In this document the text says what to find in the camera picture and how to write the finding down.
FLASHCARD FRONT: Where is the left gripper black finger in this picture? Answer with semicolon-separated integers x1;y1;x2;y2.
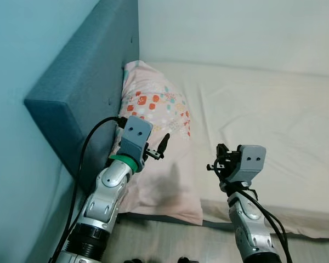
155;133;171;161

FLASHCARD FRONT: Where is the pink floral pillow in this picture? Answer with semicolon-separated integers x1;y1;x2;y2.
111;60;205;226

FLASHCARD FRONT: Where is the blue upholstered headboard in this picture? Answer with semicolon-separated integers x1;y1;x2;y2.
24;0;140;192

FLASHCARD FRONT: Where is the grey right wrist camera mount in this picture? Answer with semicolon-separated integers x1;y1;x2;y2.
230;145;266;184

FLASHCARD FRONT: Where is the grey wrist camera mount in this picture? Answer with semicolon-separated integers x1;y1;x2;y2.
119;115;154;161
230;145;266;184

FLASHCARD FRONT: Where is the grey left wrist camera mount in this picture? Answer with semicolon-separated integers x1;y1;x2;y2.
119;115;154;161

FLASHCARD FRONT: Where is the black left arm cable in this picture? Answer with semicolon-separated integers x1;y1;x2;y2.
49;116;127;263

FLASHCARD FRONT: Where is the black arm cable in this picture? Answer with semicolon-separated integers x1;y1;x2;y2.
222;184;292;263
49;116;127;263

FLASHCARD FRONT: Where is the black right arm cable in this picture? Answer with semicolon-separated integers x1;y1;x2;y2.
222;184;292;263

